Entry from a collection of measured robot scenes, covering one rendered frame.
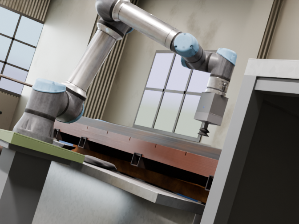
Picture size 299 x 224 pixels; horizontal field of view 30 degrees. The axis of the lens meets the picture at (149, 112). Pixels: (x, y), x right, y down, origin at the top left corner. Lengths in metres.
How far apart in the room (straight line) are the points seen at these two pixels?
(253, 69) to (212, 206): 0.32
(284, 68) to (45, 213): 1.60
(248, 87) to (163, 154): 0.78
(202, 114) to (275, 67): 0.78
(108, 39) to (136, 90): 5.53
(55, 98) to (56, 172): 0.58
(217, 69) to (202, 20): 5.03
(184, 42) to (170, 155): 0.40
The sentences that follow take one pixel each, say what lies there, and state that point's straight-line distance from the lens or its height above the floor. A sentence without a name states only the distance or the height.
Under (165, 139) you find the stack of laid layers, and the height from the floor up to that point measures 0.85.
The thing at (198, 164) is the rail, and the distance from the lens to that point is 1.83.
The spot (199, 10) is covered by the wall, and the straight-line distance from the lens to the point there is 7.15.
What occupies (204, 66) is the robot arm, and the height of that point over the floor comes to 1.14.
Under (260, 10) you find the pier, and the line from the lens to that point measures 6.04.
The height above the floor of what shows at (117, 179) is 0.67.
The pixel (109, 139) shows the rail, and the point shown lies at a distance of 2.31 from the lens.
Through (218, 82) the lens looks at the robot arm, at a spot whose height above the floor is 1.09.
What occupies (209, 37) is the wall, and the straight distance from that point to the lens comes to 6.76.
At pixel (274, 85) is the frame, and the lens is 1.22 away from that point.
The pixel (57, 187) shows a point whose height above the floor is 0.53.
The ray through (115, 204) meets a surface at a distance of 2.09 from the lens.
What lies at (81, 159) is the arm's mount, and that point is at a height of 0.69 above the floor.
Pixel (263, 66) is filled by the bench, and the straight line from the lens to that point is 1.25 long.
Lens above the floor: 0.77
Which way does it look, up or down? 5 degrees up
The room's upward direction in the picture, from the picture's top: 17 degrees clockwise
